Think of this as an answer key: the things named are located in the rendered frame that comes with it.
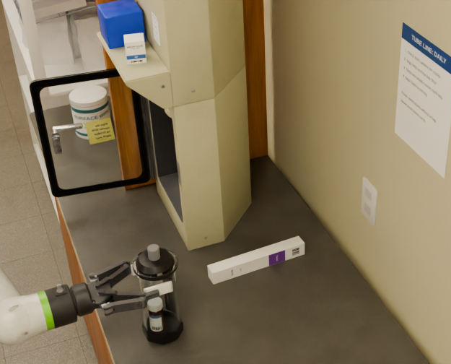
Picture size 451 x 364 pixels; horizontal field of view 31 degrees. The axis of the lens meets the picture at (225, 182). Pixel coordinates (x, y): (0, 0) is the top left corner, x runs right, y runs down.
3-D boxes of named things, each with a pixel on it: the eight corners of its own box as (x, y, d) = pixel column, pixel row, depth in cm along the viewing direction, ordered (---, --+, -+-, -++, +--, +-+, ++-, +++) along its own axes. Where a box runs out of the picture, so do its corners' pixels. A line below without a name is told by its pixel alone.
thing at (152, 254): (168, 253, 203) (166, 231, 199) (180, 275, 196) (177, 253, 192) (132, 262, 201) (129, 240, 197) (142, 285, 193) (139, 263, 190)
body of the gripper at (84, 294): (76, 301, 188) (115, 289, 191) (66, 279, 194) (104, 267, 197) (80, 325, 192) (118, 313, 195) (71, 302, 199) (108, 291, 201)
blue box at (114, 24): (136, 28, 226) (133, -3, 221) (146, 42, 219) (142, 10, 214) (101, 35, 224) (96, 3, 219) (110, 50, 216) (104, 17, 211)
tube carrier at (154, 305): (175, 307, 215) (168, 243, 203) (190, 334, 207) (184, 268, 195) (136, 320, 212) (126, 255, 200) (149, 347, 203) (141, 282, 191)
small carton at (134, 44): (146, 53, 213) (143, 32, 210) (146, 62, 209) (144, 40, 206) (126, 55, 213) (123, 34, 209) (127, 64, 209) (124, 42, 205)
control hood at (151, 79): (140, 56, 235) (136, 23, 229) (174, 107, 209) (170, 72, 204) (100, 64, 232) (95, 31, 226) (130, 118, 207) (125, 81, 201)
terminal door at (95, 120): (151, 181, 257) (136, 66, 234) (53, 198, 253) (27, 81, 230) (151, 180, 258) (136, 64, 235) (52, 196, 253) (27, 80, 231)
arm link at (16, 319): (-5, 354, 182) (-18, 305, 182) (-6, 349, 194) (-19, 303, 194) (58, 334, 186) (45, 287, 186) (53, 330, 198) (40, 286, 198)
